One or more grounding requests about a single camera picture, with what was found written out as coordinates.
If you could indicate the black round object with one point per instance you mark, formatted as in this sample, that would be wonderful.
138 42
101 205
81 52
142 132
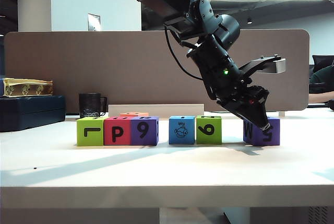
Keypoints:
331 105

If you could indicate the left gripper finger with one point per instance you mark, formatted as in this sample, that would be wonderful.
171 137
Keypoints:
250 113

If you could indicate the yellow patterned box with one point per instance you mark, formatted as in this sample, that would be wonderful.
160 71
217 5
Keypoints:
28 88

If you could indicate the orange foam block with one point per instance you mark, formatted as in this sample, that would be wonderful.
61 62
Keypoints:
130 114

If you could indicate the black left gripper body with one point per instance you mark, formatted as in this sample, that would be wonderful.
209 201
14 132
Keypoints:
219 72

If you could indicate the green block with L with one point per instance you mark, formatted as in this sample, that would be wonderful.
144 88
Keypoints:
91 140

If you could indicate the green block with N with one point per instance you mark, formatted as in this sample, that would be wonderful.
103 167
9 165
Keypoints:
216 139

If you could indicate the person bare forearm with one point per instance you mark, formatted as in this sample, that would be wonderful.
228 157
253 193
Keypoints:
321 98

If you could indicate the purple block with G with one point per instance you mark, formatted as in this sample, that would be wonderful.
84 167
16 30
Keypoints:
261 141

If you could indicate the metal wall plate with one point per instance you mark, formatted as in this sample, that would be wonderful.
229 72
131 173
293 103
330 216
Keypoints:
94 22

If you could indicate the dark blue case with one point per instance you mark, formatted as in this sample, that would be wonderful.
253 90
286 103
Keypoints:
31 114

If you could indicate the black mug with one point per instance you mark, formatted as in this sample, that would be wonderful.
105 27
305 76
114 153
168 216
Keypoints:
90 105

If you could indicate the red block with P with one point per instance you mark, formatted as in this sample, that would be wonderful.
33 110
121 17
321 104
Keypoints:
124 140

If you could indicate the person in dark green shirt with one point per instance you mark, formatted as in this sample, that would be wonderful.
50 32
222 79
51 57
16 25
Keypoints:
323 80

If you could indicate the blue block with fish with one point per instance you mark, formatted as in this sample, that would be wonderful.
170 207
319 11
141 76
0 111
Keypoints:
189 139

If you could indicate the black office chair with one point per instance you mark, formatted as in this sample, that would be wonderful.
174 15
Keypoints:
322 60

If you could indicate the purple block with 9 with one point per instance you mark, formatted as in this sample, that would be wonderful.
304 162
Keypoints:
151 140

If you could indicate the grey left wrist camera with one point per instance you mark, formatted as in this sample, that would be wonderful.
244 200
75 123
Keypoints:
279 66

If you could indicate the brown desk divider panel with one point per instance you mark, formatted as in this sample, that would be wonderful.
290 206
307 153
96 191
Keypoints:
78 72

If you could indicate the white divider foot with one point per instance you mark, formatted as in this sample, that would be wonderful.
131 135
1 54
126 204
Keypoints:
281 113

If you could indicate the round ceiling spotlight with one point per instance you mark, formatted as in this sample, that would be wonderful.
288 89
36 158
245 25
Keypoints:
249 22

